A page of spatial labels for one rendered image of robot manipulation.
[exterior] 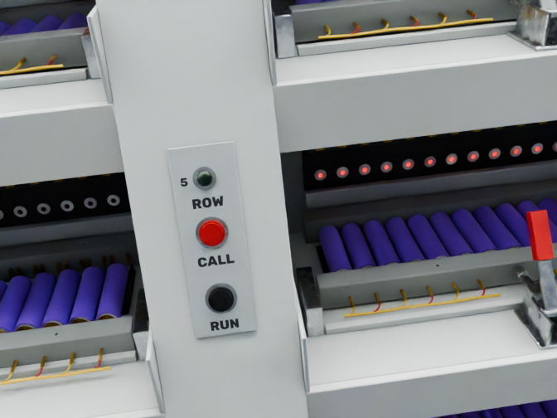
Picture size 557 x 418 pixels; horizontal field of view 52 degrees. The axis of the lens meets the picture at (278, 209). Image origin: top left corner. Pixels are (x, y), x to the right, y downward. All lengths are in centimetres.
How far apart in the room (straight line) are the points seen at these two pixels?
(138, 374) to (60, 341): 6
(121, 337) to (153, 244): 10
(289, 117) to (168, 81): 8
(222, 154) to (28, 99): 12
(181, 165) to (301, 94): 8
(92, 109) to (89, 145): 2
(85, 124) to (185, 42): 8
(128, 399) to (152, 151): 17
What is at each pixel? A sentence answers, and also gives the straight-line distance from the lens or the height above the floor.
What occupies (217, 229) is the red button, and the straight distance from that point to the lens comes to 35.
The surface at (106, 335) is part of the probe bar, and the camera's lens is 44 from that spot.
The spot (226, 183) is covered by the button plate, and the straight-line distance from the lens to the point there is 35.
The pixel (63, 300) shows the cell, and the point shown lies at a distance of 49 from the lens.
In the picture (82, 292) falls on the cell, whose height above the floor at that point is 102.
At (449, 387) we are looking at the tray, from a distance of 43.
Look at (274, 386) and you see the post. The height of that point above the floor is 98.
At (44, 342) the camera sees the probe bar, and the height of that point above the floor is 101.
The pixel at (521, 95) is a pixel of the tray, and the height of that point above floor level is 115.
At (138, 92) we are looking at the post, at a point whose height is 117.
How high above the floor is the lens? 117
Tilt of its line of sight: 12 degrees down
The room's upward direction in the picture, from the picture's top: 6 degrees counter-clockwise
